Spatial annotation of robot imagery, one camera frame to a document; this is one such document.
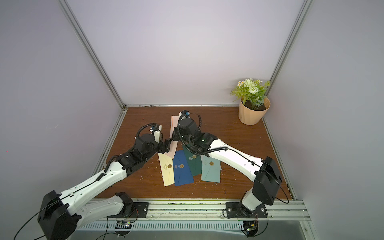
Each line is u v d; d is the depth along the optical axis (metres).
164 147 0.70
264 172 0.41
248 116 0.98
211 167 0.87
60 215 0.38
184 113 0.67
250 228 0.71
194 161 0.90
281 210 0.75
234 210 0.73
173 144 0.76
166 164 0.90
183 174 0.86
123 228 0.72
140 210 0.73
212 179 0.84
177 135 0.66
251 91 0.88
